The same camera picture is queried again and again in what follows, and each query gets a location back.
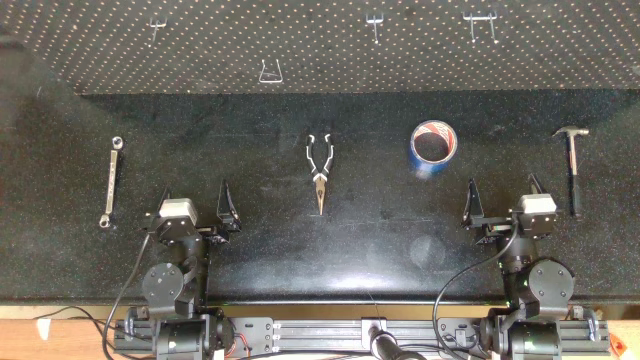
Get orange plastic piece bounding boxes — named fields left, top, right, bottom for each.
left=608, top=333, right=629, bottom=359

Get black and white pliers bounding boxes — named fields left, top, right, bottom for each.
left=305, top=132, right=335, bottom=217

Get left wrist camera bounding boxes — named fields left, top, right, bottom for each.
left=157, top=197, right=199, bottom=226

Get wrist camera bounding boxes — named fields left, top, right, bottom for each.
left=514, top=193, right=558, bottom=217
left=157, top=197, right=199, bottom=226

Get roll of blue tape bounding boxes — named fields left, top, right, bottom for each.
left=409, top=118, right=459, bottom=177

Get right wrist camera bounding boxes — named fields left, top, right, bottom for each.
left=514, top=193, right=558, bottom=217

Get hammer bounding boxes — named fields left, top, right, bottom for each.
left=551, top=125, right=591, bottom=220

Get black pegboard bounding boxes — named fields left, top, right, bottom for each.
left=0, top=0, right=640, bottom=96

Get wrench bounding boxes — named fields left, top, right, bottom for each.
left=98, top=135, right=125, bottom=230

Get thin black wire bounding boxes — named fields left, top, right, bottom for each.
left=32, top=305, right=109, bottom=334

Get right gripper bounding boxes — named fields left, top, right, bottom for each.
left=462, top=172, right=559, bottom=246

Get metal hook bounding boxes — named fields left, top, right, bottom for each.
left=462, top=10, right=500, bottom=45
left=148, top=17, right=169, bottom=47
left=257, top=58, right=285, bottom=85
left=365, top=12, right=385, bottom=45

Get mounting rail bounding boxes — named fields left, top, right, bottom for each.
left=113, top=314, right=612, bottom=360

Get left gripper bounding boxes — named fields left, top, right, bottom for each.
left=144, top=178, right=242, bottom=246

